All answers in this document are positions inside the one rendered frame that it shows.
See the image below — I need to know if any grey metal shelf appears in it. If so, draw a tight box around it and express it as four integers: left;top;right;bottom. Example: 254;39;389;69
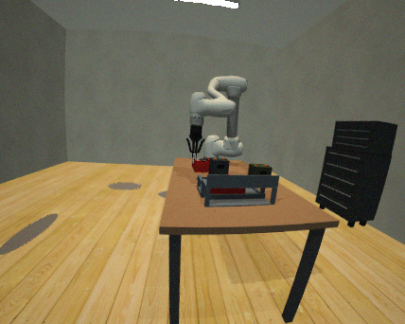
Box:
197;174;279;207

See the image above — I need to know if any dark green case with orange latches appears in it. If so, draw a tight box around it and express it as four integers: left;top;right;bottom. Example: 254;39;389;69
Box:
248;164;272;175

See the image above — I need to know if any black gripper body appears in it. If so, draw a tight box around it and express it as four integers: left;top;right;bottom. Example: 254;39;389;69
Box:
189;125;203;142

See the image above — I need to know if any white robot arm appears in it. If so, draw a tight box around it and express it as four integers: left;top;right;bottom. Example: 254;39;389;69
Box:
189;76;247;161

